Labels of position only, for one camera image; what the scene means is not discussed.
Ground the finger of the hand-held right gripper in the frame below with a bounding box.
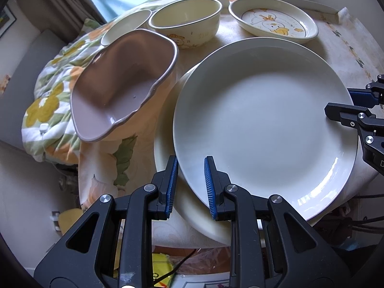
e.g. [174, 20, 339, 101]
[347, 74, 384, 108]
[325, 102, 384, 175]

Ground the thin black cable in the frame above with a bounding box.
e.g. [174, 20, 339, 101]
[153, 248, 197, 286]

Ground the yellow plastic bag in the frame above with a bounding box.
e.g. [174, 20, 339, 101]
[151, 253, 175, 288]

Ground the cream bowl with animal print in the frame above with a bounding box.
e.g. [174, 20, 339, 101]
[148, 0, 223, 49]

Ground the beige curtain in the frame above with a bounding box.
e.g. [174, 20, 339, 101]
[30, 0, 105, 45]

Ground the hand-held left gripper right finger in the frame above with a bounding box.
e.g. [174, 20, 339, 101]
[204, 156, 351, 288]

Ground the large white plate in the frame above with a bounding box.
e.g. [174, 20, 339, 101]
[154, 61, 318, 245]
[173, 37, 359, 221]

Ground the white plate with raised rim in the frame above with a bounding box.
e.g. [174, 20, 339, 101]
[271, 0, 339, 23]

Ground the framed wall picture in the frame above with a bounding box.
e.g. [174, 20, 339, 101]
[0, 6, 17, 38]

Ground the cream patterned tablecloth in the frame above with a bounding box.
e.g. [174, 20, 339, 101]
[78, 0, 384, 246]

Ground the small plain white bowl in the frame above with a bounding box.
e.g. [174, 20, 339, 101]
[100, 10, 153, 47]

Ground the duck print plate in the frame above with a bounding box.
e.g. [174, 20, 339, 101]
[228, 0, 319, 40]

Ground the clear plastic bag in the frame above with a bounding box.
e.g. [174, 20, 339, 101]
[168, 247, 231, 275]

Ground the brown irregular ceramic bowl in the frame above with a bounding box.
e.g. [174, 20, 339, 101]
[70, 28, 180, 143]

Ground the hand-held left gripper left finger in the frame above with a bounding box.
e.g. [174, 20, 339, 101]
[34, 155, 180, 288]

